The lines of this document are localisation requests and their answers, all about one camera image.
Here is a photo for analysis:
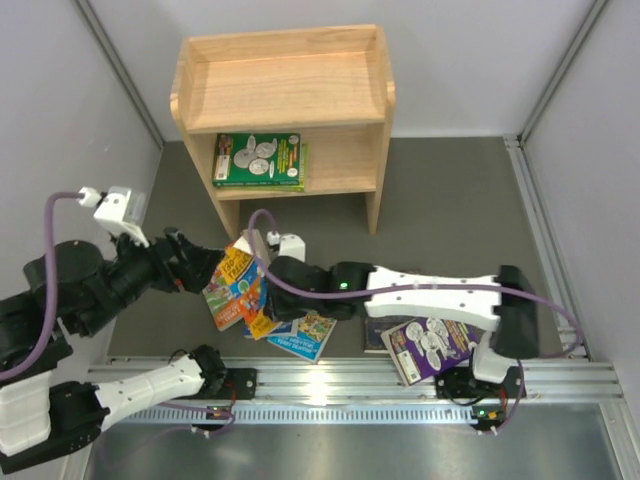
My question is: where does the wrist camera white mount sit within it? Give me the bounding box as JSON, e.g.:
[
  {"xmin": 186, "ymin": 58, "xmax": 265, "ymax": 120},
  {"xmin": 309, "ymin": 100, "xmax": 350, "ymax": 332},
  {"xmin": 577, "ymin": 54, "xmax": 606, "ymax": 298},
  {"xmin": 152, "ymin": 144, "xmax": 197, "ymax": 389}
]
[
  {"xmin": 78, "ymin": 186, "xmax": 150, "ymax": 248},
  {"xmin": 266, "ymin": 231, "xmax": 306, "ymax": 262}
]

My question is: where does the dark green 104-Storey Treehouse book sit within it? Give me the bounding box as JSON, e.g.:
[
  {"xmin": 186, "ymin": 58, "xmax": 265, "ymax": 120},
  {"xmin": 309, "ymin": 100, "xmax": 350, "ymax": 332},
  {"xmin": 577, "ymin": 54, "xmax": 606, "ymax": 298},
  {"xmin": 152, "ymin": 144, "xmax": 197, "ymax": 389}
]
[{"xmin": 212, "ymin": 132, "xmax": 303, "ymax": 191}]

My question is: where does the dark sunset cover book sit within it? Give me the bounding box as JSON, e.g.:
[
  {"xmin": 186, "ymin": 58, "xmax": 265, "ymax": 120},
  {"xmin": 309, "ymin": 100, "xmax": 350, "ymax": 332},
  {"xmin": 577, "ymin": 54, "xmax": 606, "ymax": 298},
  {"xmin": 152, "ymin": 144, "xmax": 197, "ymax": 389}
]
[{"xmin": 364, "ymin": 317, "xmax": 404, "ymax": 354}]

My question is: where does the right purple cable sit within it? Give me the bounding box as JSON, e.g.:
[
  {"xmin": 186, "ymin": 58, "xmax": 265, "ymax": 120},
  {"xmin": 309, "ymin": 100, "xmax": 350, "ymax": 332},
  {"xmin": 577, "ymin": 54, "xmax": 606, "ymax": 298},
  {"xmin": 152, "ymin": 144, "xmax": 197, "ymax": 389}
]
[{"xmin": 247, "ymin": 208, "xmax": 584, "ymax": 436}]

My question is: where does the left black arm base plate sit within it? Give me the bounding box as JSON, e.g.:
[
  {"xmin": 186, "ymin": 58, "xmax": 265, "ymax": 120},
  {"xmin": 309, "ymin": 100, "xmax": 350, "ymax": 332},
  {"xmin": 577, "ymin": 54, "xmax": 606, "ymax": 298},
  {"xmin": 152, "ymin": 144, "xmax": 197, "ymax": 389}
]
[{"xmin": 212, "ymin": 368, "xmax": 258, "ymax": 401}]

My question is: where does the aluminium mounting rail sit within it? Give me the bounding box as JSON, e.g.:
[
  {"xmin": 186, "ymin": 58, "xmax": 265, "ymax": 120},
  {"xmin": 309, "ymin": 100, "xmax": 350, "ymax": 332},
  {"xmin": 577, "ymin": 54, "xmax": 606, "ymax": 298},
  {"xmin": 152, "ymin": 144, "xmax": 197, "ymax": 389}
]
[{"xmin": 87, "ymin": 355, "xmax": 624, "ymax": 407}]

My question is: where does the yellow 130-Storey Treehouse book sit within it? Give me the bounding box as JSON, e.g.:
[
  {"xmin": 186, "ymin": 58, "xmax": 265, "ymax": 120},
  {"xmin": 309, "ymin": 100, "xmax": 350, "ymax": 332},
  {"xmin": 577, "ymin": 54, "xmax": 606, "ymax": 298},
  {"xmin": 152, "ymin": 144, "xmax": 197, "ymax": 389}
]
[{"xmin": 237, "ymin": 230, "xmax": 281, "ymax": 340}]

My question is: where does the blue 91-Storey Treehouse book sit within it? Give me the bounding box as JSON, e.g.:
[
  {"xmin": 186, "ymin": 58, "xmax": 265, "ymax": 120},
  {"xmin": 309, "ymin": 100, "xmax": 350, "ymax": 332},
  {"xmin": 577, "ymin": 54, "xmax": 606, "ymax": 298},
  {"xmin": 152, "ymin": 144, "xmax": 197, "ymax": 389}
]
[{"xmin": 243, "ymin": 320, "xmax": 298, "ymax": 339}]

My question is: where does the purple Treehouse book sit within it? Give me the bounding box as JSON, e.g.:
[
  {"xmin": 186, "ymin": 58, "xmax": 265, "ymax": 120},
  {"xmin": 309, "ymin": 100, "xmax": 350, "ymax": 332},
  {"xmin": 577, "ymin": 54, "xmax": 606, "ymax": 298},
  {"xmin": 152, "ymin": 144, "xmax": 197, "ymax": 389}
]
[{"xmin": 381, "ymin": 317, "xmax": 479, "ymax": 386}]

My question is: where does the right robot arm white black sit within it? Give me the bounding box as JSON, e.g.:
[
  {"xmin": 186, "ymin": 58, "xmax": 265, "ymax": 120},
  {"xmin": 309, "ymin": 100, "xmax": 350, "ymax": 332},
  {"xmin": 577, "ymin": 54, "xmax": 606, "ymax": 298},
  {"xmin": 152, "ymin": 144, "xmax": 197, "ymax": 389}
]
[{"xmin": 265, "ymin": 256, "xmax": 540, "ymax": 397}]

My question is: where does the purple cable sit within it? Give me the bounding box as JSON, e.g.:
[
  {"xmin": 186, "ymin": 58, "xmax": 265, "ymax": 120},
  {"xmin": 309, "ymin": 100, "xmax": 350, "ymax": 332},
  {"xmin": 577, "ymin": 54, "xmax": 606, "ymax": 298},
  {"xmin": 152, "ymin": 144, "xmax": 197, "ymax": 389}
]
[
  {"xmin": 247, "ymin": 208, "xmax": 584, "ymax": 436},
  {"xmin": 0, "ymin": 191, "xmax": 237, "ymax": 466}
]

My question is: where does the wooden two-tier bookshelf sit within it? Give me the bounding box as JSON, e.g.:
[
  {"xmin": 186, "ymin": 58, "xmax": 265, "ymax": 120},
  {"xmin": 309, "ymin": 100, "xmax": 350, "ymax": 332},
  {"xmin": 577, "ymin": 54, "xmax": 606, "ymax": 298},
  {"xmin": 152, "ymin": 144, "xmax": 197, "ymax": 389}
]
[{"xmin": 169, "ymin": 24, "xmax": 396, "ymax": 238}]

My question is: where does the blue 26-Storey Treehouse book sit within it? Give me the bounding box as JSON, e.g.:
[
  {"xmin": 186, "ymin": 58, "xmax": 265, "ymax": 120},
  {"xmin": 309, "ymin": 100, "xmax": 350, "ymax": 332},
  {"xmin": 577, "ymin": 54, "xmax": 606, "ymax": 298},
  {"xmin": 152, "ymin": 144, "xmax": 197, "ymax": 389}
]
[{"xmin": 267, "ymin": 312, "xmax": 337, "ymax": 364}]

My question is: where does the orange 78-Storey Treehouse book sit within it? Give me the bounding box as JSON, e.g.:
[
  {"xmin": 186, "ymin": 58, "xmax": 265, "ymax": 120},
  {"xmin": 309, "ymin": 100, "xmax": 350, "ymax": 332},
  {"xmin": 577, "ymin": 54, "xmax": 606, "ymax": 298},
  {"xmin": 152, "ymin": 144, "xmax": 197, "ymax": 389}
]
[{"xmin": 202, "ymin": 245, "xmax": 258, "ymax": 331}]

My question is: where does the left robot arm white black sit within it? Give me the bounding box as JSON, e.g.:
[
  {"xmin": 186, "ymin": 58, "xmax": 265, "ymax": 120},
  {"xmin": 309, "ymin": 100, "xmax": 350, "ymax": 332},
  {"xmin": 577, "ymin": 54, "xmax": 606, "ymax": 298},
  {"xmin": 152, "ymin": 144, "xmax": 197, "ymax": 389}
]
[{"xmin": 1, "ymin": 227, "xmax": 227, "ymax": 474}]

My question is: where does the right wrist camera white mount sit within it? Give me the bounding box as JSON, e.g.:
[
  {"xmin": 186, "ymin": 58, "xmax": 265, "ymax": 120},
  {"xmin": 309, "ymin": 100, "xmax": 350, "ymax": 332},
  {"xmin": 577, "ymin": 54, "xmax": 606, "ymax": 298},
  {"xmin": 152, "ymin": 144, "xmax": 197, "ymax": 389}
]
[{"xmin": 266, "ymin": 231, "xmax": 306, "ymax": 262}]

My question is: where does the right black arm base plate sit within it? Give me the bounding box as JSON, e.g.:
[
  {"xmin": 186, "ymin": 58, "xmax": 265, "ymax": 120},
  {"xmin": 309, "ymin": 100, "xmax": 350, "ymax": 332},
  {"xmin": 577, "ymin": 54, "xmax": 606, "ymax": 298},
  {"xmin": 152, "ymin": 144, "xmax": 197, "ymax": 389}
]
[{"xmin": 434, "ymin": 367, "xmax": 521, "ymax": 406}]

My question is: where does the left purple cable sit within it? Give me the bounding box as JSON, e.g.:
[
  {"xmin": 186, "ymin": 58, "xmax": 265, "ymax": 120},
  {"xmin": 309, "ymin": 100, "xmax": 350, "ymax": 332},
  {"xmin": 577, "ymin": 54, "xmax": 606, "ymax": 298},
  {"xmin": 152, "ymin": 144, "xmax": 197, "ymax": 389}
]
[{"xmin": 0, "ymin": 191, "xmax": 237, "ymax": 466}]

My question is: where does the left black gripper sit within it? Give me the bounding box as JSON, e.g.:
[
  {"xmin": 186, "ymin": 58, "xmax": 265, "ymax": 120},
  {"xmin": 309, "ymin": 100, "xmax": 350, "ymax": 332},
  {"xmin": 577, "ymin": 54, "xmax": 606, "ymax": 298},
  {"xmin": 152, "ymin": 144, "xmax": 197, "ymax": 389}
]
[{"xmin": 78, "ymin": 219, "xmax": 227, "ymax": 336}]

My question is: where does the lime green 65-Storey Treehouse book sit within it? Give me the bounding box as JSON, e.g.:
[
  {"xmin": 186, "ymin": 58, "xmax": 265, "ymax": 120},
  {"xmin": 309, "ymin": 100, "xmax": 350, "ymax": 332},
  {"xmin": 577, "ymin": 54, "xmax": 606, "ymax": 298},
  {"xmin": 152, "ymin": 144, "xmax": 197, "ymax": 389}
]
[{"xmin": 297, "ymin": 143, "xmax": 309, "ymax": 192}]

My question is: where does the slotted grey cable duct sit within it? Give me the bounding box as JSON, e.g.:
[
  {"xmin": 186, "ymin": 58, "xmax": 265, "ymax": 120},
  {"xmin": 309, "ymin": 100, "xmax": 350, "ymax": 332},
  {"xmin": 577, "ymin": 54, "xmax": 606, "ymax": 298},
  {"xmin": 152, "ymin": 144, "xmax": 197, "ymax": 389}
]
[{"xmin": 124, "ymin": 403, "xmax": 499, "ymax": 425}]

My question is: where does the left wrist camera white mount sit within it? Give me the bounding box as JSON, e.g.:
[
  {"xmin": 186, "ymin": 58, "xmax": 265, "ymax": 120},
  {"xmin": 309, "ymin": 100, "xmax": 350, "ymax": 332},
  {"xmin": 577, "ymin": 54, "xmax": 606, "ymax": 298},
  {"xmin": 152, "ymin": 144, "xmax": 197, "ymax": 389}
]
[{"xmin": 78, "ymin": 186, "xmax": 150, "ymax": 248}]

